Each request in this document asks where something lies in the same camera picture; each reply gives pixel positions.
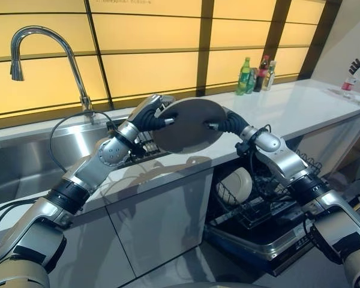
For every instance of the large green soda bottle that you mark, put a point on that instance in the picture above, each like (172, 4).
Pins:
(244, 78)

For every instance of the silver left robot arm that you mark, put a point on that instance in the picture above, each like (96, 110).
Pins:
(78, 177)

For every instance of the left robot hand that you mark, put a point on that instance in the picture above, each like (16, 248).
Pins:
(151, 115)

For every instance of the chrome gooseneck faucet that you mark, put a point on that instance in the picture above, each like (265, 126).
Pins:
(73, 63)

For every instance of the dark cola bottle red cap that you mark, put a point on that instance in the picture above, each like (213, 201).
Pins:
(261, 75)

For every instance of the cream white bowl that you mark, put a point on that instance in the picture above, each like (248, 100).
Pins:
(237, 186)

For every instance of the small green bottle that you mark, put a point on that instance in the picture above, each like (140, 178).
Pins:
(253, 79)

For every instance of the stainless steel sink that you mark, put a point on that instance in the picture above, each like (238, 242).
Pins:
(27, 162)

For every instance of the round grey plate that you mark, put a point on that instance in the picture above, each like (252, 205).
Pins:
(189, 126)

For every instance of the clear yellow oil bottle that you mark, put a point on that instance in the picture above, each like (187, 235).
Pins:
(270, 78)

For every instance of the grey cabinet door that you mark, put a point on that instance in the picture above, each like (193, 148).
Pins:
(156, 216)

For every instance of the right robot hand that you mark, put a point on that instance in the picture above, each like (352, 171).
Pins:
(235, 121)

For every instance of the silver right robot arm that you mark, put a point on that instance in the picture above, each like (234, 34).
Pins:
(291, 162)

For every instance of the water bottle red label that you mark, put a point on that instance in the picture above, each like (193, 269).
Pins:
(349, 85)

